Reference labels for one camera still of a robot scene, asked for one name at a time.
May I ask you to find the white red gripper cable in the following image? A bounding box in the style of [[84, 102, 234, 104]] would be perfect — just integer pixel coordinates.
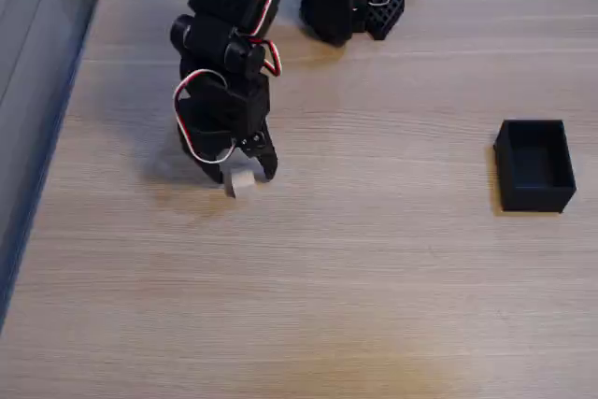
[[172, 68, 235, 166]]

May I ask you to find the white cube block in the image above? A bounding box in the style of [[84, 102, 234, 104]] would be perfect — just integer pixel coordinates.
[[222, 162, 258, 200]]

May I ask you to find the white red wrist cable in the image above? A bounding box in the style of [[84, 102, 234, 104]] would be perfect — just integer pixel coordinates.
[[246, 0, 284, 78]]

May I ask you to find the black open box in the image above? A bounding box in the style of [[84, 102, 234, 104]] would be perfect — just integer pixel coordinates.
[[491, 118, 577, 214]]

